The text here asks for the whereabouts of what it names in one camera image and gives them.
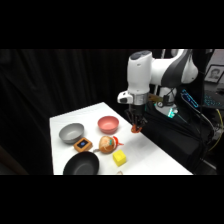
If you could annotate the gingerbread plush with santa hat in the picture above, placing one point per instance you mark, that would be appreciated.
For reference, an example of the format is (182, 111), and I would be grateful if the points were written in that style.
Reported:
(107, 144)

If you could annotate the framed portrait picture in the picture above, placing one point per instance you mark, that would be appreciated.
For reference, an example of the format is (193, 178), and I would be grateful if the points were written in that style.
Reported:
(213, 73)

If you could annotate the black covered robot stand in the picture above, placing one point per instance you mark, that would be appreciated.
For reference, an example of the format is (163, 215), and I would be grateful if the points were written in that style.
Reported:
(166, 136)

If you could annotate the small beige object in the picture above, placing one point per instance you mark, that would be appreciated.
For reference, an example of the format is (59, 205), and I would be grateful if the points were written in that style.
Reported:
(119, 172)

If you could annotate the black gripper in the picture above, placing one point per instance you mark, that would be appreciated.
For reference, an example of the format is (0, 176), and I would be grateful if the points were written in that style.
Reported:
(137, 109)

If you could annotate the small green light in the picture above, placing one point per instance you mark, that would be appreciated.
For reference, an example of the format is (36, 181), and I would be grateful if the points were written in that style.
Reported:
(172, 113)

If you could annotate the teal lit keyboard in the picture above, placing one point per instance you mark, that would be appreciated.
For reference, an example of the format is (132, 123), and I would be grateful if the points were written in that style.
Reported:
(213, 100)

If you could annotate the blue lit device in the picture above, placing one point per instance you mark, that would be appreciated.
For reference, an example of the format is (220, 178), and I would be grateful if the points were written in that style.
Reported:
(190, 98)

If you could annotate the grey bowl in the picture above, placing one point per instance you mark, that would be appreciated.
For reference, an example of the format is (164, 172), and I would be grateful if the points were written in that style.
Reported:
(71, 132)

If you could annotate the pink bowl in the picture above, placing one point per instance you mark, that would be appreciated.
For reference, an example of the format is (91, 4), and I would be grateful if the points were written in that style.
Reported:
(108, 124)

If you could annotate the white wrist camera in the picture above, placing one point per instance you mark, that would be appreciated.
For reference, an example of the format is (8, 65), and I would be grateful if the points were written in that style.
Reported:
(124, 98)

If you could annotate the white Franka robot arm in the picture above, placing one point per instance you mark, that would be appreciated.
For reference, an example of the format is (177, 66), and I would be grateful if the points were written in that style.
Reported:
(156, 71)

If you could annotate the yellow cube block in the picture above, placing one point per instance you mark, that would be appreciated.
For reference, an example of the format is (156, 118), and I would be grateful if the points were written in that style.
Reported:
(119, 157)

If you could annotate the black curtain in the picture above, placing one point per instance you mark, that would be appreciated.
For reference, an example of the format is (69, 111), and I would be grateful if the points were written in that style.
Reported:
(46, 90)

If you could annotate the black round pan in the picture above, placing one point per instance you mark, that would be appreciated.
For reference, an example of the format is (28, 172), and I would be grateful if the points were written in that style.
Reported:
(81, 164)

